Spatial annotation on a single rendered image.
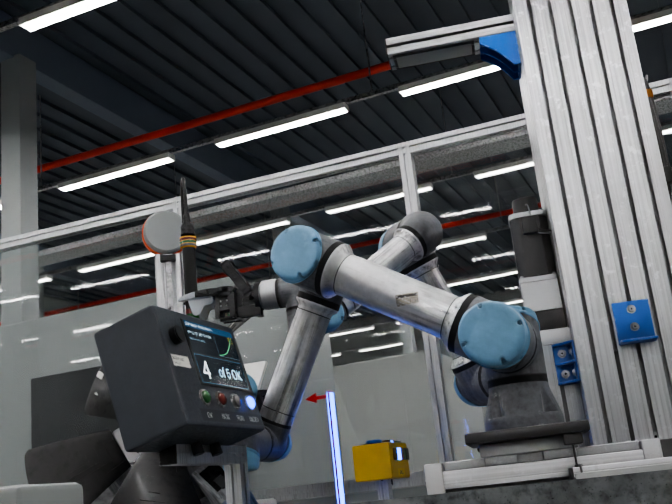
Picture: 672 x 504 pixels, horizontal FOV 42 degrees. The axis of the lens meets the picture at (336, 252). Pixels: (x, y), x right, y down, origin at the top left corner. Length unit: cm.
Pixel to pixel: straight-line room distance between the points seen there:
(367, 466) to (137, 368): 105
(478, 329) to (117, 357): 63
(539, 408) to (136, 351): 76
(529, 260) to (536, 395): 42
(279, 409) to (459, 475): 42
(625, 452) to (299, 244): 71
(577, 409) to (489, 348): 42
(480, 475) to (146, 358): 69
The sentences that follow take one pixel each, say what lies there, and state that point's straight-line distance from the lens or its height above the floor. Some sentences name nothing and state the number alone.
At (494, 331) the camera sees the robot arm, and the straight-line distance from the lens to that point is 157.
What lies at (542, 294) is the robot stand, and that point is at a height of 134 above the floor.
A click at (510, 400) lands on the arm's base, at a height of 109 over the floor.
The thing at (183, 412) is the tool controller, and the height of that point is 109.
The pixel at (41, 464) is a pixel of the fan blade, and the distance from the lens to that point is 231.
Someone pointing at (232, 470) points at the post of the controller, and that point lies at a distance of 156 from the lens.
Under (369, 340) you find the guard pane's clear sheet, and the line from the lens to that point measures 281.
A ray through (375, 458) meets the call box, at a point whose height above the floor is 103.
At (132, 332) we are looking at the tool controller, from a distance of 133.
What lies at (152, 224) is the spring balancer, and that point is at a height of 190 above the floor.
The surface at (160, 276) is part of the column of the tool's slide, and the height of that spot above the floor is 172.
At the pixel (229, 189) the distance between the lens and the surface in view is 312.
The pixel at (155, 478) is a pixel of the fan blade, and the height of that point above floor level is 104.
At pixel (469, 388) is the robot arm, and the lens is 233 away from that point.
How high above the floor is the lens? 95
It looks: 16 degrees up
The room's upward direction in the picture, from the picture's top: 6 degrees counter-clockwise
